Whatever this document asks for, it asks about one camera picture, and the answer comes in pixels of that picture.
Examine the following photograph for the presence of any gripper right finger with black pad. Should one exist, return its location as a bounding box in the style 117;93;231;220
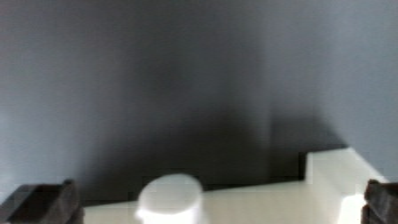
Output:
360;180;398;224

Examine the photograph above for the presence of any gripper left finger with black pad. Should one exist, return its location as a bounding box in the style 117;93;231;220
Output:
0;179;85;224

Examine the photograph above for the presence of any white cabinet body box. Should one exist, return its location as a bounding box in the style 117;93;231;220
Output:
83;149;385;224

